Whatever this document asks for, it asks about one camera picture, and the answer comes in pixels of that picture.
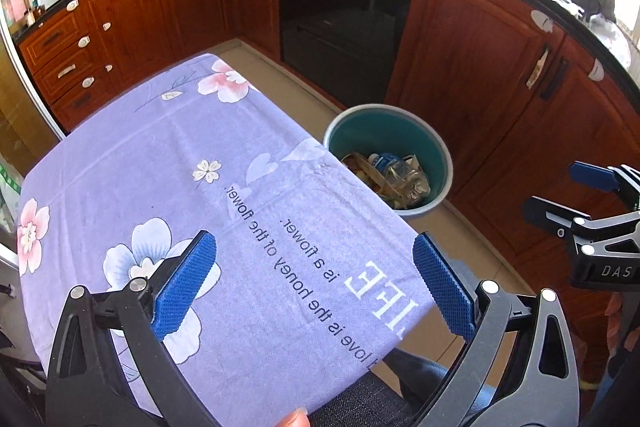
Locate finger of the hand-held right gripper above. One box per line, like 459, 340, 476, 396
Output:
522, 196, 640, 258
569, 161, 640, 210

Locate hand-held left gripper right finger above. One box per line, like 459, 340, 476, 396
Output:
413, 233, 581, 427

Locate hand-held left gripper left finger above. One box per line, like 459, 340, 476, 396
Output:
45, 231, 223, 427

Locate clear plastic water bottle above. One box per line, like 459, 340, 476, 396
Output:
369, 151, 432, 208

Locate teal trash bin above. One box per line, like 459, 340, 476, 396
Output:
322, 104, 453, 222

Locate person's left hand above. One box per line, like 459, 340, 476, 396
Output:
276, 409, 311, 427

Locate purple floral tablecloth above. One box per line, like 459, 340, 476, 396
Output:
15, 53, 436, 418

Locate wooden kitchen cabinets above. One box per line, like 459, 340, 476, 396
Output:
17, 0, 640, 358

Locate green and white sack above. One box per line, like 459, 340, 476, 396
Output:
0, 162, 23, 233

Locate black built-in oven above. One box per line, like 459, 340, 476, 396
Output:
277, 0, 420, 108

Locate silver sliding door frame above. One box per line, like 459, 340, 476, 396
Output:
0, 22, 66, 142

